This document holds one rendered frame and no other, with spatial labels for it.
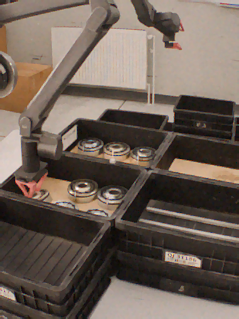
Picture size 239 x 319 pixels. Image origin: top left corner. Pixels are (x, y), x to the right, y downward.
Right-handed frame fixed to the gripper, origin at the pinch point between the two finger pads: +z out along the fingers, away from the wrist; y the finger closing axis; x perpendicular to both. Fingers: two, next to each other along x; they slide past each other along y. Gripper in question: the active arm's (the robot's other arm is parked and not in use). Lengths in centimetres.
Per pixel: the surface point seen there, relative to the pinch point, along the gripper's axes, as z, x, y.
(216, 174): 2, -51, 43
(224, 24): -7, -10, 316
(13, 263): 5.6, -8.5, -26.3
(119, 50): 34, 88, 295
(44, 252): 5.2, -14.3, -18.2
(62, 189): 5.1, -3.3, 13.6
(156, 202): 3.6, -35.6, 18.0
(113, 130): -2.7, -7.2, 48.9
